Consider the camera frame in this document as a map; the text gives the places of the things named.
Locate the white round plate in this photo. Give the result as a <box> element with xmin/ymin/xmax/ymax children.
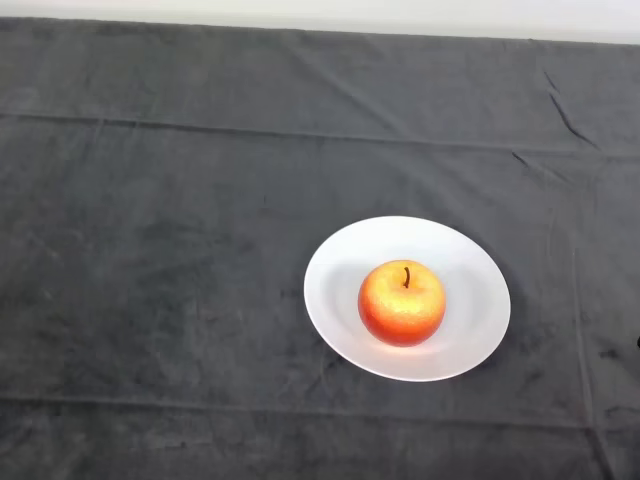
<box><xmin>303</xmin><ymin>215</ymin><xmax>512</xmax><ymax>383</ymax></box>

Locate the black cloth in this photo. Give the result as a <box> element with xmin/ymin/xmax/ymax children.
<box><xmin>0</xmin><ymin>16</ymin><xmax>640</xmax><ymax>480</ymax></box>

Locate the red yellow apple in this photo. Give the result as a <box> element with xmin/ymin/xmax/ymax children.
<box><xmin>357</xmin><ymin>259</ymin><xmax>447</xmax><ymax>348</ymax></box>

